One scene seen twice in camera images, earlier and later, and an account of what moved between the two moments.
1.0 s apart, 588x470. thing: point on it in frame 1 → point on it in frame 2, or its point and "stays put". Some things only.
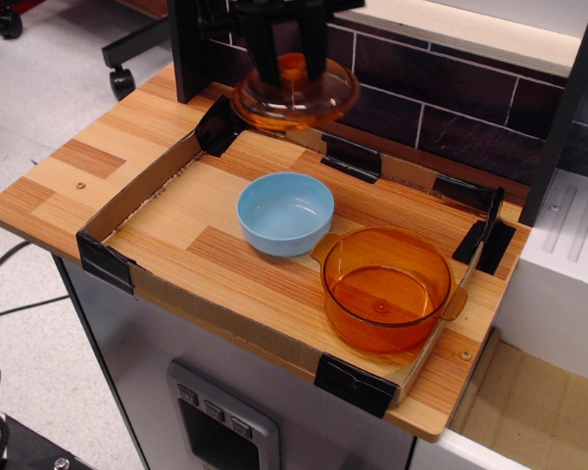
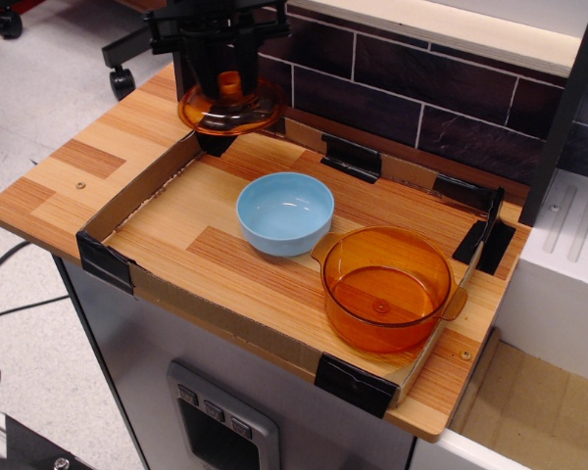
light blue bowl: (285, 214) stays put
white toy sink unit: (556, 305) stays put
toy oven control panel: (219, 431) stays put
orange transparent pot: (386, 289) stays put
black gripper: (314, 16) → (193, 23)
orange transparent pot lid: (299, 103) → (234, 109)
